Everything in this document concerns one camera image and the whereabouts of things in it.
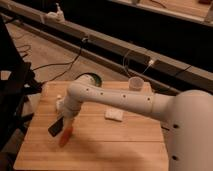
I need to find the grey metal rail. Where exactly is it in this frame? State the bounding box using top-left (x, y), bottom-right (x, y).
top-left (0, 0), bottom-right (213, 94)

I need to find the white sponge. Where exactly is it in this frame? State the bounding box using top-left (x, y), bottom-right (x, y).
top-left (105, 108), bottom-right (123, 122)

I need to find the white ceramic cup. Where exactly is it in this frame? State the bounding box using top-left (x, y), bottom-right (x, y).
top-left (128, 77), bottom-right (144, 91)

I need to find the black cable on rail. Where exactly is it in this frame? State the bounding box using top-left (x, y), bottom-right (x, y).
top-left (31, 36), bottom-right (89, 83)

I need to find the white tube with cap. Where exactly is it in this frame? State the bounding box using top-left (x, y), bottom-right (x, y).
top-left (56, 95), bottom-right (64, 111)

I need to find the black eraser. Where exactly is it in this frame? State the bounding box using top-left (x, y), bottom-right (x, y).
top-left (48, 118), bottom-right (63, 137)

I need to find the green bowl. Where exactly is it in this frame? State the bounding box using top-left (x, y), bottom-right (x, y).
top-left (76, 73), bottom-right (102, 87)

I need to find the orange toy carrot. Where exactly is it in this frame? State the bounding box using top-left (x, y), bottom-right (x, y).
top-left (59, 127), bottom-right (73, 147)

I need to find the white object on rail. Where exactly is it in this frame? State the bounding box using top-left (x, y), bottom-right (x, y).
top-left (46, 4), bottom-right (65, 22)

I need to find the black equipment at left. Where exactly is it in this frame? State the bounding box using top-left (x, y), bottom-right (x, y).
top-left (0, 15), bottom-right (42, 151)

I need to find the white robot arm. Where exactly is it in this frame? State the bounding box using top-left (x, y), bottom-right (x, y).
top-left (61, 73), bottom-right (213, 171)

